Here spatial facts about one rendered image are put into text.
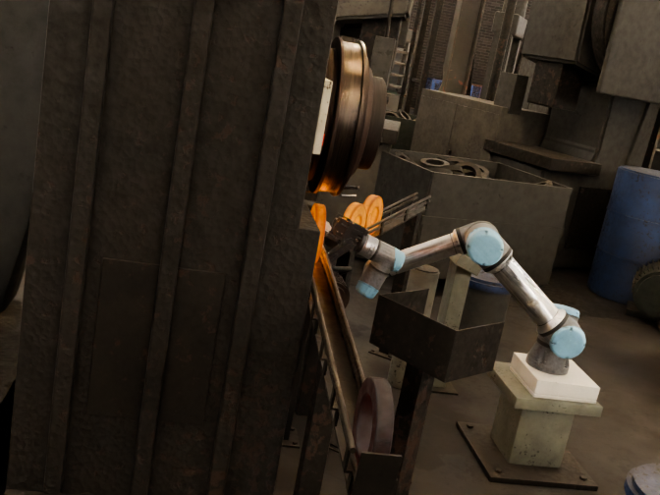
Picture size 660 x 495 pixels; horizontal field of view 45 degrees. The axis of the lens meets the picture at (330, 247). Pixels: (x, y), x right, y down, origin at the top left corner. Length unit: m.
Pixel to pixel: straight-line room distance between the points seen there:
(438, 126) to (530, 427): 4.31
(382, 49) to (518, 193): 1.17
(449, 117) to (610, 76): 1.61
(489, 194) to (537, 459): 2.15
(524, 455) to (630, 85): 3.42
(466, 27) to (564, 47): 5.51
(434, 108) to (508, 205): 2.27
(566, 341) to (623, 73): 3.31
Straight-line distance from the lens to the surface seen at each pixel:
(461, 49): 11.40
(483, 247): 2.63
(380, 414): 1.45
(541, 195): 5.03
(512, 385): 2.91
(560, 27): 6.05
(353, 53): 2.34
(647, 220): 5.64
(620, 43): 5.74
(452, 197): 4.67
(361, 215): 2.99
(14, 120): 2.77
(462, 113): 6.68
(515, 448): 2.98
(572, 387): 2.90
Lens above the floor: 1.32
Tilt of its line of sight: 14 degrees down
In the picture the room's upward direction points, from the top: 10 degrees clockwise
